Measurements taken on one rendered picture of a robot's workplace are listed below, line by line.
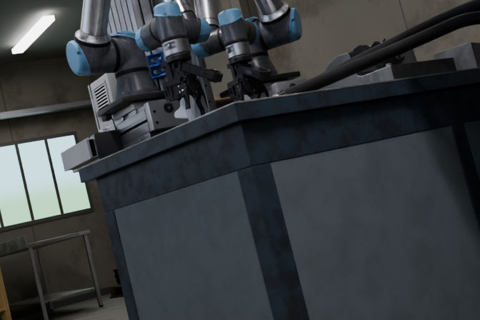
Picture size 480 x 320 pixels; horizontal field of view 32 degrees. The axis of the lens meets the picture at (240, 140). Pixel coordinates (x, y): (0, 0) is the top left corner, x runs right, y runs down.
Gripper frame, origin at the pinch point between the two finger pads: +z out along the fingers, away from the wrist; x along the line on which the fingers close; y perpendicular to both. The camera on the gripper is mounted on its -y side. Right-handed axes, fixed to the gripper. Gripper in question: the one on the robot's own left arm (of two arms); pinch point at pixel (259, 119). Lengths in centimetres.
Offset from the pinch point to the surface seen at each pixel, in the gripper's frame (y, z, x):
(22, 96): 774, -181, -267
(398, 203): -66, 32, 21
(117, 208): -11, 18, 60
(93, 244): 770, 21, -314
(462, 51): -46, -4, -43
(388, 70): -54, 0, -1
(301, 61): 327, -87, -327
